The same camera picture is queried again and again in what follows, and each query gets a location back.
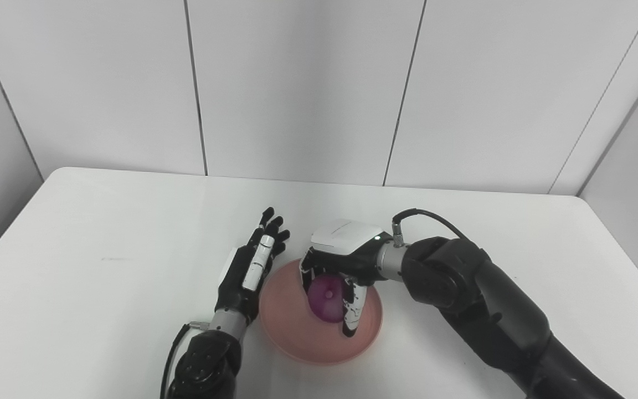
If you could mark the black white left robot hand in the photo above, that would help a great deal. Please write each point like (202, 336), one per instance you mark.
(241, 293)

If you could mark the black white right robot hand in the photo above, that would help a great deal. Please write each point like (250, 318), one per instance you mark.
(346, 249)

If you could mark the red onion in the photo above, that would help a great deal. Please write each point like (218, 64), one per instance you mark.
(325, 299)

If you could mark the pink round plate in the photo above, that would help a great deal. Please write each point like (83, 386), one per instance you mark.
(297, 327)

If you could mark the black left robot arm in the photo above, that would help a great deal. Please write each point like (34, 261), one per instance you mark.
(205, 360)

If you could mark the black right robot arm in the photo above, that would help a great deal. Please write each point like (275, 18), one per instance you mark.
(479, 299)

